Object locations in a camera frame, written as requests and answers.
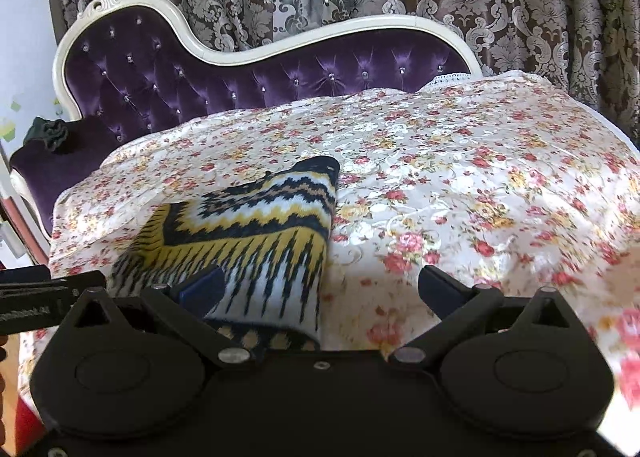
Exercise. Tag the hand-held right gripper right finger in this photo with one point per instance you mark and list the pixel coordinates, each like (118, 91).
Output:
(440, 287)

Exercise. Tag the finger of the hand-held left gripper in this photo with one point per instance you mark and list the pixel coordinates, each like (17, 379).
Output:
(60, 283)

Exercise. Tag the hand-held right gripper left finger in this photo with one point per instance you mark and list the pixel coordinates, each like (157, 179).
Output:
(202, 289)

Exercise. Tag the zigzag patterned knitted sweater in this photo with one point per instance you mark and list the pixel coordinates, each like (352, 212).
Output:
(260, 232)

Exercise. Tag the floral bedspread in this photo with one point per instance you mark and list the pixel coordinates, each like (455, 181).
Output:
(450, 177)

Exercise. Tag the purple bolster cushion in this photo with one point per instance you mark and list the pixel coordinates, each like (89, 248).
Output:
(70, 172)

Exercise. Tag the dark green fabric rosette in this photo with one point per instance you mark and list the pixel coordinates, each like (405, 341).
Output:
(47, 136)

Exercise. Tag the white lace cloth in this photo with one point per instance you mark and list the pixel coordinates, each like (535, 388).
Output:
(447, 78)

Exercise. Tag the purple tufted sofa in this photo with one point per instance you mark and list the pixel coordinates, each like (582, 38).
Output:
(150, 72)

